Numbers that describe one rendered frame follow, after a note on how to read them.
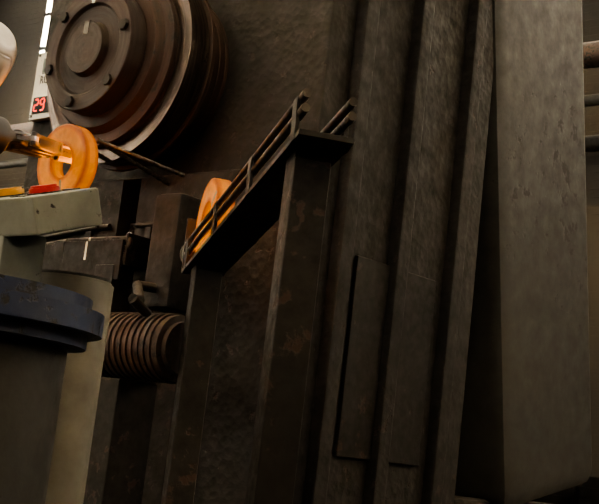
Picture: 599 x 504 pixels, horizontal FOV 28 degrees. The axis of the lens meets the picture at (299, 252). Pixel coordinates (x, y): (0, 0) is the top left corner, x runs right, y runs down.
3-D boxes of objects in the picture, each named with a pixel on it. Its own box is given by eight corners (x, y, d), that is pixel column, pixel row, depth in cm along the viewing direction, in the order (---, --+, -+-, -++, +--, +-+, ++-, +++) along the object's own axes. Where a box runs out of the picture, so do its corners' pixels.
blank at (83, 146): (51, 135, 251) (38, 131, 249) (100, 120, 241) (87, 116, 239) (48, 207, 248) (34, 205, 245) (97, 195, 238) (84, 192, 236)
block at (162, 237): (176, 316, 253) (190, 205, 257) (203, 316, 248) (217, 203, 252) (138, 307, 245) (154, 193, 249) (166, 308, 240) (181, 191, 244)
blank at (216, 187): (212, 281, 222) (195, 278, 221) (209, 221, 232) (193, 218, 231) (237, 223, 211) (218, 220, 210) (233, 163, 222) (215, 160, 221)
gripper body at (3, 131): (-33, 153, 230) (7, 163, 237) (-6, 150, 225) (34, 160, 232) (-28, 115, 231) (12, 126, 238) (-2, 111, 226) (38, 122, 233)
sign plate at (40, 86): (34, 122, 308) (45, 55, 311) (101, 112, 292) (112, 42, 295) (27, 119, 307) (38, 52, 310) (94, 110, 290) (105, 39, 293)
